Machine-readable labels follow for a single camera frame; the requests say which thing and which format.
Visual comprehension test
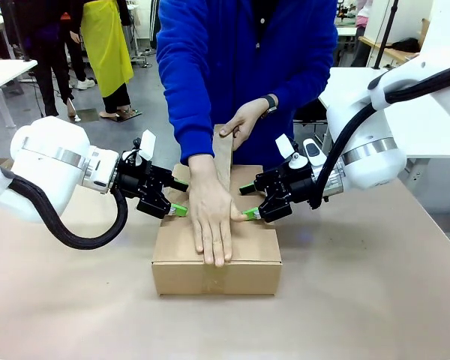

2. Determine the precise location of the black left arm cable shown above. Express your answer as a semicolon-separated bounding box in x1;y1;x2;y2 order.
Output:
0;163;131;251

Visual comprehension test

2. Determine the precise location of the wooden top table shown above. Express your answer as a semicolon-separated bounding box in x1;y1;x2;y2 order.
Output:
358;35;417;65

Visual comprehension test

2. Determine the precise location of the white rolling stand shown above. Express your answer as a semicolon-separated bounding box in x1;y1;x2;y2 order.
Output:
130;22;155;69

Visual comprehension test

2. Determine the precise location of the dark floor mat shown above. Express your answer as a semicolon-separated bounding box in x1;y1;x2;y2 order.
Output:
73;108;100;123
112;107;143;122

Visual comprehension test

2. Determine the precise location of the person's right forearm blue sleeve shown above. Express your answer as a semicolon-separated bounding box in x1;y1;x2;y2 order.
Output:
164;89;216;167

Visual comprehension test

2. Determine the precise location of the person in pink top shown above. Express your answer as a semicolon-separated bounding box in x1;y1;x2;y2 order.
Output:
350;0;374;68

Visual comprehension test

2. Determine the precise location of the person in yellow apron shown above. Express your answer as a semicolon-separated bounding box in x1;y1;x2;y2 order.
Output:
69;0;137;119

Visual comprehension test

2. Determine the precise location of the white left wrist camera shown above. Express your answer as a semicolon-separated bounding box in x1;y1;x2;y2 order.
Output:
132;129;158;167

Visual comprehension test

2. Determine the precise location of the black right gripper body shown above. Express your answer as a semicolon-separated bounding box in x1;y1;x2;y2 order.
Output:
253;166;326;209

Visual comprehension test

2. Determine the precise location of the person with white sneakers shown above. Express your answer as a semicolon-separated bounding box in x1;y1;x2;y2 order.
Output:
59;10;97;92

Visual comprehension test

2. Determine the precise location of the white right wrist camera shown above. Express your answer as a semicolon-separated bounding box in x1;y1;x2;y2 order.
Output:
275;133;308;172

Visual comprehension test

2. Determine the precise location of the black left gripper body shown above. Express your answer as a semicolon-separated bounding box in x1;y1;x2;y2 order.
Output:
115;149;174;202

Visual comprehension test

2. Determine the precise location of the person's right hand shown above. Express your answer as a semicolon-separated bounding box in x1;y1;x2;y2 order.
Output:
187;153;245;269

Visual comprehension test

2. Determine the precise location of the large brown cardboard box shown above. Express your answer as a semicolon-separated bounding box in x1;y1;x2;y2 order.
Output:
151;163;284;297

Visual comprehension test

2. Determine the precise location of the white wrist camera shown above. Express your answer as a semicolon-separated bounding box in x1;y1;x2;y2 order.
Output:
132;129;158;167
275;133;308;172

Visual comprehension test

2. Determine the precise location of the black bag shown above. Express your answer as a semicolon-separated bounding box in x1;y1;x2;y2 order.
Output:
391;37;421;54

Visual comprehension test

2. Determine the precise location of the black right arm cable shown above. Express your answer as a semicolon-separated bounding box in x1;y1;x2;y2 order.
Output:
309;61;450;209

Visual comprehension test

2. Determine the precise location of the black wristwatch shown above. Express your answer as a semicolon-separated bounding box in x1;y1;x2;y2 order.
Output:
260;94;279;119

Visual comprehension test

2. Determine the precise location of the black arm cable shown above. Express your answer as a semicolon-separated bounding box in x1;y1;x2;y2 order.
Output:
0;163;131;251
309;61;450;209

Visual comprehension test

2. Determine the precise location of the black tripod pole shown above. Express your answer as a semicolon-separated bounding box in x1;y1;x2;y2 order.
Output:
373;0;399;71

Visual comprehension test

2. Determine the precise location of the person in blue jacket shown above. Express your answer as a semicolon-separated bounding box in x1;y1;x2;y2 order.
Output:
155;0;338;167

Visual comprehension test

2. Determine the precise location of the person in black clothes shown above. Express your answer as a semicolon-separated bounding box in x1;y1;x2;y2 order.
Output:
0;0;76;118

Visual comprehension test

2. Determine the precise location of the person's left hand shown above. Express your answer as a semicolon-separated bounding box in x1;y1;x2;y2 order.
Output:
219;97;271;152

